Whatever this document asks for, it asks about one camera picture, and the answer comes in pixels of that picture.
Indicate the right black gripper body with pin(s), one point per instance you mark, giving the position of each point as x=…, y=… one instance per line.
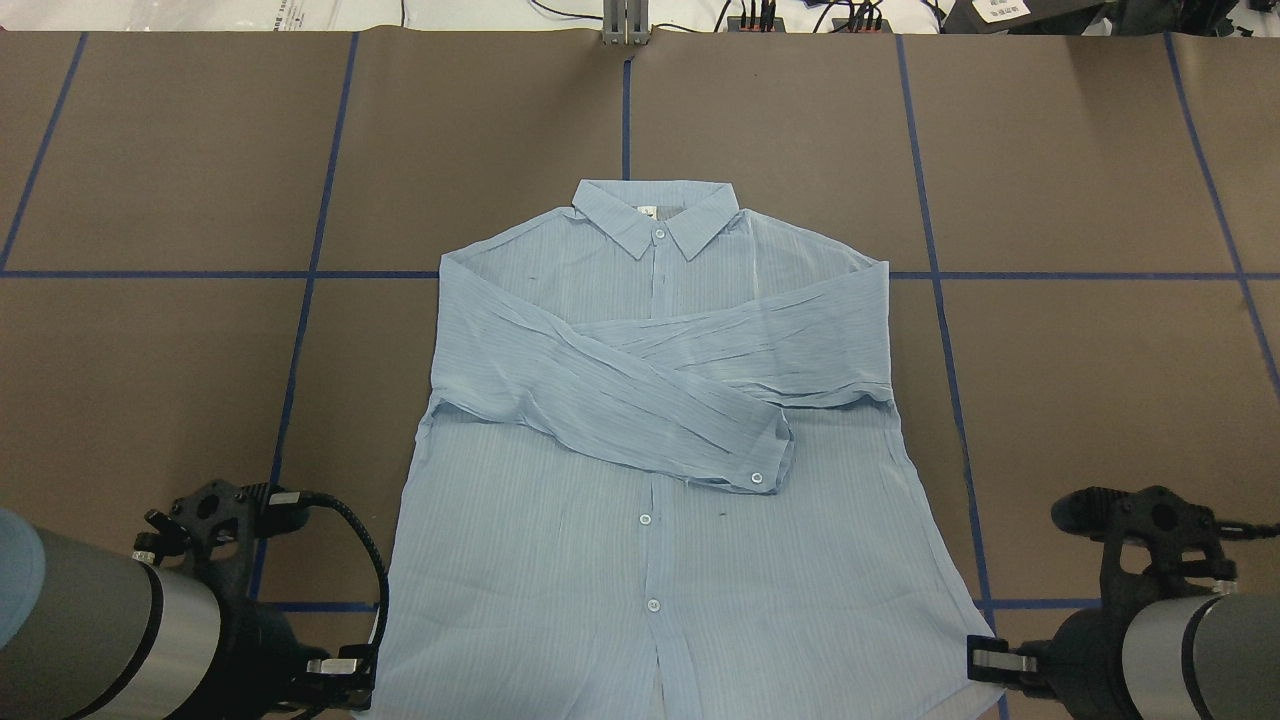
x=1088, y=655

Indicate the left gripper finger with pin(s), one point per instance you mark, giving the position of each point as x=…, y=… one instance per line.
x=352, y=667

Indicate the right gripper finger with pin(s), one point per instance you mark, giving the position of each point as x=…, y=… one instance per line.
x=992, y=660

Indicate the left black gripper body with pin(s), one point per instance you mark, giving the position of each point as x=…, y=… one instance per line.
x=258, y=650

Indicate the light blue button-up shirt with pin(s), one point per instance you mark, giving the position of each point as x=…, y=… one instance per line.
x=662, y=475

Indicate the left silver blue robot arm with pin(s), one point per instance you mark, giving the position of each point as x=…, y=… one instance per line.
x=92, y=635

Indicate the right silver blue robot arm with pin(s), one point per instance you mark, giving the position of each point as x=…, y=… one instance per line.
x=1206, y=656

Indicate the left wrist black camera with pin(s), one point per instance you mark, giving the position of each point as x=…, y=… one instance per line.
x=215, y=520

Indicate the aluminium frame post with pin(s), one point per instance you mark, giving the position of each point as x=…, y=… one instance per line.
x=626, y=23

